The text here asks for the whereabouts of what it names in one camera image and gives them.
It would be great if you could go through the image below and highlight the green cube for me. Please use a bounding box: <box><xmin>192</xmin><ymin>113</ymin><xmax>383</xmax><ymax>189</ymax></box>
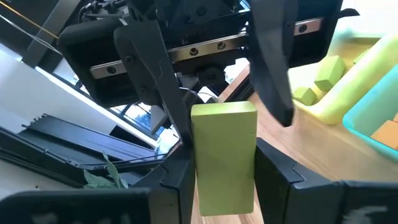
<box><xmin>313</xmin><ymin>55</ymin><xmax>347</xmax><ymax>92</ymax></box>

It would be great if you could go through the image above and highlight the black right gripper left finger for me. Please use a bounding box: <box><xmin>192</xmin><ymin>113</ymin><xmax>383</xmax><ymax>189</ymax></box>
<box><xmin>0</xmin><ymin>139</ymin><xmax>197</xmax><ymax>224</ymax></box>

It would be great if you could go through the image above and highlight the yellow cable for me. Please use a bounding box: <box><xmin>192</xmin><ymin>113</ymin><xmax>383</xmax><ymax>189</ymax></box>
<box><xmin>0</xmin><ymin>1</ymin><xmax>60</xmax><ymax>39</ymax></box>

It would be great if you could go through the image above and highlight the black aluminium table frame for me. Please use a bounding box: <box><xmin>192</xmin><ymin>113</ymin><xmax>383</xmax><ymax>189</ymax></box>
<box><xmin>0</xmin><ymin>65</ymin><xmax>259</xmax><ymax>188</ymax></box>

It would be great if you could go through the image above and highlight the large green rectangular block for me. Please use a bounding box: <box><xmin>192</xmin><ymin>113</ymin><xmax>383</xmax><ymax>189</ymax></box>
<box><xmin>190</xmin><ymin>101</ymin><xmax>259</xmax><ymax>217</ymax></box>

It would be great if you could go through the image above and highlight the orange rectangular block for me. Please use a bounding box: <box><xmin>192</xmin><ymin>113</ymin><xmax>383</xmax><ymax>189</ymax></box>
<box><xmin>369</xmin><ymin>119</ymin><xmax>398</xmax><ymax>151</ymax></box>

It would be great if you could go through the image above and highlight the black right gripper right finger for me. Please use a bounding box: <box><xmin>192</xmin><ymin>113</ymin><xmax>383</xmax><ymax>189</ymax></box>
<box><xmin>254</xmin><ymin>138</ymin><xmax>398</xmax><ymax>224</ymax></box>

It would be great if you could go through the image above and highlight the teal plastic bin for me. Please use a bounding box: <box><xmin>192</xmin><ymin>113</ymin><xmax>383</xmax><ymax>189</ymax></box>
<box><xmin>342</xmin><ymin>63</ymin><xmax>398</xmax><ymax>163</ymax></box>

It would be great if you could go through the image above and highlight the green leafy plant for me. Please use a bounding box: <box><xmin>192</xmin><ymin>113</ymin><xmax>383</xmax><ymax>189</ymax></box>
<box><xmin>83</xmin><ymin>151</ymin><xmax>129</xmax><ymax>189</ymax></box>

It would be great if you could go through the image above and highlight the yellow plastic bin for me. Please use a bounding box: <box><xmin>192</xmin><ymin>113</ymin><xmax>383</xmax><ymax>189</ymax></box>
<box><xmin>291</xmin><ymin>29</ymin><xmax>398</xmax><ymax>126</ymax></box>

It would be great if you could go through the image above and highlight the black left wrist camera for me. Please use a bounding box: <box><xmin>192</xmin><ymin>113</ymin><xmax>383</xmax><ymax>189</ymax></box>
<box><xmin>195</xmin><ymin>65</ymin><xmax>227</xmax><ymax>90</ymax></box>

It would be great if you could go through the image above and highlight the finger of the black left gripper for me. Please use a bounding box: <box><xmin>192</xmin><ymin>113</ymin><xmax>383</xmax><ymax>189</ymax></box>
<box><xmin>113</xmin><ymin>20</ymin><xmax>193</xmax><ymax>147</ymax></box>
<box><xmin>248</xmin><ymin>0</ymin><xmax>299</xmax><ymax>128</ymax></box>

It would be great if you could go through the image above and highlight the small green block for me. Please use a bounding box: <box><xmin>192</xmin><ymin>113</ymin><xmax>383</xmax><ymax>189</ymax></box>
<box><xmin>292</xmin><ymin>86</ymin><xmax>318</xmax><ymax>107</ymax></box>

